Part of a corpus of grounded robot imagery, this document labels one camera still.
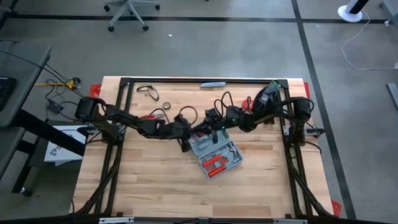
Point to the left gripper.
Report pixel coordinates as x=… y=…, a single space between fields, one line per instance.
x=183 y=130

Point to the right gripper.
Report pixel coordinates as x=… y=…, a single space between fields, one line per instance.
x=233 y=119

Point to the red holder hex key set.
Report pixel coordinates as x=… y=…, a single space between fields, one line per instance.
x=200 y=135

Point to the grey plastic tool case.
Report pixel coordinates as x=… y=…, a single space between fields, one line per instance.
x=217 y=146

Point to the red bit holder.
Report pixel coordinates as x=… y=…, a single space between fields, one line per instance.
x=222 y=163

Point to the red tape measure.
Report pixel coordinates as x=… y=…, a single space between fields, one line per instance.
x=247 y=105

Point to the grey utility knife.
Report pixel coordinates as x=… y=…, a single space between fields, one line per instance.
x=213 y=84

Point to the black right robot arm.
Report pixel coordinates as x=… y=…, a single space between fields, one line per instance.
x=280 y=115

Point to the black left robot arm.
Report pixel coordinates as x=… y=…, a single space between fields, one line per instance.
x=140 y=124

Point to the black work glove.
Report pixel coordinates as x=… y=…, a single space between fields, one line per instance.
x=261 y=101
x=273 y=102

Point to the black safety glasses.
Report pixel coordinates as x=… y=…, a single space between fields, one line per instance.
x=143 y=88

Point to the red table clamp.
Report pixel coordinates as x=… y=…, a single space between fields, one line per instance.
x=335 y=208
x=94 y=90
x=306 y=90

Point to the grey office chair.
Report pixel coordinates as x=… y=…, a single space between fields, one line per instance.
x=129 y=7

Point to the black power adapter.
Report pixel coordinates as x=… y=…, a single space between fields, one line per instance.
x=56 y=108

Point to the black desk support beam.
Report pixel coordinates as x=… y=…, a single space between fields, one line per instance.
x=46 y=130

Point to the white round floor stand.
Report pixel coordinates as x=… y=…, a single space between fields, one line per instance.
x=349 y=15

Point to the grey metal floor foot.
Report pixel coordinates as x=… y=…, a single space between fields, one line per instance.
x=392 y=93

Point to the black desk caster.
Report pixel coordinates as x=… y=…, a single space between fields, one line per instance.
x=26 y=191

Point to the grey desk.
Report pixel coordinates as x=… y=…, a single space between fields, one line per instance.
x=7 y=146
x=21 y=62

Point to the black keyboard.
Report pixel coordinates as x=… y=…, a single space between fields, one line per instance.
x=6 y=90

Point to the white plug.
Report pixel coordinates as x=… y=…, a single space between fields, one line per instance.
x=387 y=23

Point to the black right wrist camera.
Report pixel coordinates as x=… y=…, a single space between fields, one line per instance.
x=213 y=113

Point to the black aluminium table frame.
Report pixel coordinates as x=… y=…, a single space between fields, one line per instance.
x=174 y=80

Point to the silver metal bracket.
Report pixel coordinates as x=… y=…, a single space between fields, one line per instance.
x=115 y=220
x=289 y=221

